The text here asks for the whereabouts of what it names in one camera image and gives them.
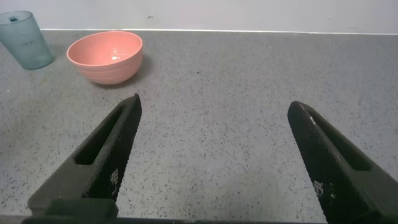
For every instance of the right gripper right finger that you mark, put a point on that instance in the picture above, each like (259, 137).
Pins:
(335, 174)

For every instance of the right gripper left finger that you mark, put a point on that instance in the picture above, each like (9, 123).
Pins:
(105, 155)

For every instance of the translucent teal ribbed cup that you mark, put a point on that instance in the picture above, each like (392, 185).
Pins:
(28, 46)

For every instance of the pink bowl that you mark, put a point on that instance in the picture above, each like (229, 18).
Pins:
(105, 71)

